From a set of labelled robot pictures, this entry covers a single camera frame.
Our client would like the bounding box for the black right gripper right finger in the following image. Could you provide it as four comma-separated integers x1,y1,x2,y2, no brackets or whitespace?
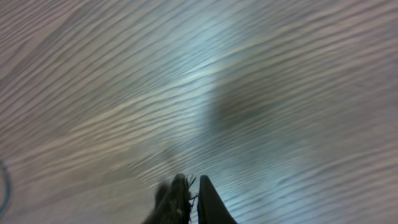
197,175,237,224

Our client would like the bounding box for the black thin cable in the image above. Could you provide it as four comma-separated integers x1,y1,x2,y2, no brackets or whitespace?
0,159,12,217

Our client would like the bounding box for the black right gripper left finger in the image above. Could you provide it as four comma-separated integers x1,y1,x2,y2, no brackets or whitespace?
142,174,195,224

